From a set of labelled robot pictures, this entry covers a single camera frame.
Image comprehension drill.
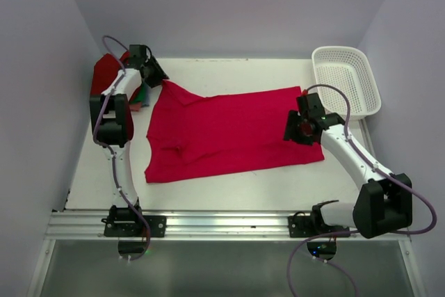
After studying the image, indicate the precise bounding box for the pink red t shirt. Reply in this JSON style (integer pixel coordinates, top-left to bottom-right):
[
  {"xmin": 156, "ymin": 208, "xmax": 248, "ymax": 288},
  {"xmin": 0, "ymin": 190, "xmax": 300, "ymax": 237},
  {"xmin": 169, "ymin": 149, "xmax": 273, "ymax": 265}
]
[{"xmin": 145, "ymin": 81, "xmax": 324, "ymax": 183}]

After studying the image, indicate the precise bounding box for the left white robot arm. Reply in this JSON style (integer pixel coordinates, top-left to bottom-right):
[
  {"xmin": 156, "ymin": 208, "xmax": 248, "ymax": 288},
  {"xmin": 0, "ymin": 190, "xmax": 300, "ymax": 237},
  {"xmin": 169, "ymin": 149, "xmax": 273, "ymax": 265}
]
[{"xmin": 90, "ymin": 45, "xmax": 168, "ymax": 236}]

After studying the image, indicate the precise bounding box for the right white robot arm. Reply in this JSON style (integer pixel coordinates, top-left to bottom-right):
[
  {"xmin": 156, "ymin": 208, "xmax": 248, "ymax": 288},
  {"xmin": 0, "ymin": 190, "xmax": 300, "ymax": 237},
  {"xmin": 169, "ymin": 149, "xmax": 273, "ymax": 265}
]
[{"xmin": 284, "ymin": 93, "xmax": 412, "ymax": 239}]

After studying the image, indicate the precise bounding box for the blue folded shirt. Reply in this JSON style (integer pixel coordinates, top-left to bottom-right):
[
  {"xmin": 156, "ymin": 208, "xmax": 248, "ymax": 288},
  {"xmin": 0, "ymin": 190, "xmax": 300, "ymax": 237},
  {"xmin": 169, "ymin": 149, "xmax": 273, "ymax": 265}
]
[{"xmin": 142, "ymin": 84, "xmax": 152, "ymax": 107}]

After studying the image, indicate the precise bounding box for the salmon folded shirt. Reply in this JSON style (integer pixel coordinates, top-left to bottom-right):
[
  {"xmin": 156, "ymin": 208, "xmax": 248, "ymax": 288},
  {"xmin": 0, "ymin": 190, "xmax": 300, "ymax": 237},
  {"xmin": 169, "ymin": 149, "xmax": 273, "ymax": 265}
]
[{"xmin": 129, "ymin": 102, "xmax": 143, "ymax": 112}]

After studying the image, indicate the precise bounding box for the white plastic basket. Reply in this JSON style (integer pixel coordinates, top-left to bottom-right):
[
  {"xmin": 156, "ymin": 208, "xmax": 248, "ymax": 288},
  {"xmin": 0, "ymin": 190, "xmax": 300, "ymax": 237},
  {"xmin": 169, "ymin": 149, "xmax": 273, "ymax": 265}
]
[{"xmin": 311, "ymin": 46, "xmax": 382, "ymax": 120}]

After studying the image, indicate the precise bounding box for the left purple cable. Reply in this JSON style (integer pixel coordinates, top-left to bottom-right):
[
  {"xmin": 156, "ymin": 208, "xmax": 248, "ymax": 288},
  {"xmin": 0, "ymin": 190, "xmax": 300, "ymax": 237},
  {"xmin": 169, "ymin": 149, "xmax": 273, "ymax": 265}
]
[{"xmin": 90, "ymin": 35, "xmax": 152, "ymax": 262}]

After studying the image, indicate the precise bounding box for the purple cable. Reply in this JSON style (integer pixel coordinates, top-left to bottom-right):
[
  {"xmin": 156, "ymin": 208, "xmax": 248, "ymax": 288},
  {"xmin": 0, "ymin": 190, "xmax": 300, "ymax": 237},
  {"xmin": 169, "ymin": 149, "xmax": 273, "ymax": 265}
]
[
  {"xmin": 286, "ymin": 83, "xmax": 437, "ymax": 297},
  {"xmin": 90, "ymin": 35, "xmax": 152, "ymax": 262}
]

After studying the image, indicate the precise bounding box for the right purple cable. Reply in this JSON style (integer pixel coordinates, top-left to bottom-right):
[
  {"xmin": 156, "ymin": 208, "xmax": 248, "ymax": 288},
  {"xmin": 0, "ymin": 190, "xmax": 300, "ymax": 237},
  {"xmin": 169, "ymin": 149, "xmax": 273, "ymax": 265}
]
[{"xmin": 286, "ymin": 83, "xmax": 437, "ymax": 297}]

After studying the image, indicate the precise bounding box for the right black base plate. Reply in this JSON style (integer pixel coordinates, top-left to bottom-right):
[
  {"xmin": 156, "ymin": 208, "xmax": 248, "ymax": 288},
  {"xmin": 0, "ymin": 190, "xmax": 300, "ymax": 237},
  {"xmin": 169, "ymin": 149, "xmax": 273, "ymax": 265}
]
[{"xmin": 287, "ymin": 215, "xmax": 350, "ymax": 238}]

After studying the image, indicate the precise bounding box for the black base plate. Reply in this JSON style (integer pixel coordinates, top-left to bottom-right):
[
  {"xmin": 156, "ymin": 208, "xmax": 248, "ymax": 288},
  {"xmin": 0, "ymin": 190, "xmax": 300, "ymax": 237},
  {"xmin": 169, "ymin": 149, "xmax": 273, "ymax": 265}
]
[
  {"xmin": 101, "ymin": 215, "xmax": 167, "ymax": 238},
  {"xmin": 287, "ymin": 215, "xmax": 350, "ymax": 238}
]

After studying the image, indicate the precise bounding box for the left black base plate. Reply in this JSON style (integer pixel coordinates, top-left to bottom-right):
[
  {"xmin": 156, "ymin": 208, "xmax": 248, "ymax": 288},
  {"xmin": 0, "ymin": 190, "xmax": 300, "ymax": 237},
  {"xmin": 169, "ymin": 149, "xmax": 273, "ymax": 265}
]
[{"xmin": 101, "ymin": 215, "xmax": 167, "ymax": 238}]

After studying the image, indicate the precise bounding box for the aluminium mounting rail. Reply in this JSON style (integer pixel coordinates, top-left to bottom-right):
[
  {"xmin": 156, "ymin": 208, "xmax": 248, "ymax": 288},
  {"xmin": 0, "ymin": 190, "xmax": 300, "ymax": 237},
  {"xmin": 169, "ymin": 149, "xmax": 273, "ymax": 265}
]
[{"xmin": 44, "ymin": 210, "xmax": 297, "ymax": 241}]

